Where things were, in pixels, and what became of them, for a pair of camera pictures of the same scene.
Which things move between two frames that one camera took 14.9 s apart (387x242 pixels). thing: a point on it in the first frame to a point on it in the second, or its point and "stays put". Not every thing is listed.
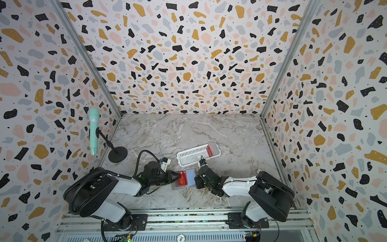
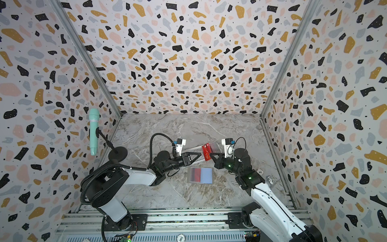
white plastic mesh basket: [194, 155] stays put
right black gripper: [198, 183] to [220, 164]
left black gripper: [171, 175] to [184, 157]
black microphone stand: [118, 155] stays put
